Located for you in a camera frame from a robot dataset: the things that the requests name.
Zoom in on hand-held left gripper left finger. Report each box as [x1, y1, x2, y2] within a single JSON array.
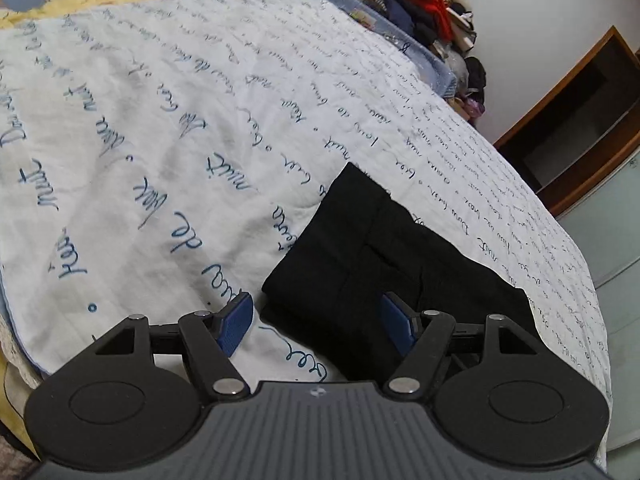
[[90, 292, 256, 402]]

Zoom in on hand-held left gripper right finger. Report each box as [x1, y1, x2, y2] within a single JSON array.
[[377, 292, 544, 395]]

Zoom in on black pants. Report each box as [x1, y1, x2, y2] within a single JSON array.
[[260, 162, 544, 384]]

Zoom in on white script-printed blanket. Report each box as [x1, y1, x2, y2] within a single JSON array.
[[0, 0, 614, 467]]

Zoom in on purple bag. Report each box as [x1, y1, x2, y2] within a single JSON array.
[[452, 95, 487, 123]]

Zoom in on white wardrobe with flower decals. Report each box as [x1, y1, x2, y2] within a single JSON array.
[[555, 146, 640, 292]]

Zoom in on black bag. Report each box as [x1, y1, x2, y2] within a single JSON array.
[[463, 56, 489, 106]]

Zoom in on grey floral plastic bag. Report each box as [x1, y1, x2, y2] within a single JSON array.
[[444, 49, 472, 97]]

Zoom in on wooden door frame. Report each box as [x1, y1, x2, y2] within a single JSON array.
[[494, 25, 640, 219]]

